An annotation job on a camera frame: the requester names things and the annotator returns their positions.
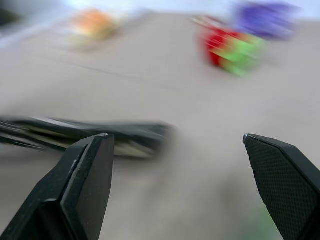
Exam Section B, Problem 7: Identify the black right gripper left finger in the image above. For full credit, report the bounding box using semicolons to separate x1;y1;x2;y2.
0;133;116;240

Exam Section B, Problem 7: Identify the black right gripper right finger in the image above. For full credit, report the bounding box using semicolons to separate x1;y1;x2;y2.
242;133;320;240

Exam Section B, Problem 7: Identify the black grid pouch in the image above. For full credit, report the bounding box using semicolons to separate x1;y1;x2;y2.
0;115;176;159

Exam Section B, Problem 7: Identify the red and green box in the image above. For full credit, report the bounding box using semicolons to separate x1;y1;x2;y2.
198;26;268;77

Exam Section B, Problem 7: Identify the orange package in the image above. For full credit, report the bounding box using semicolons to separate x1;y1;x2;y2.
67;8;121;42

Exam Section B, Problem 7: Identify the purple package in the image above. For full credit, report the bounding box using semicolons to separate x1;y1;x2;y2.
231;1;301;41

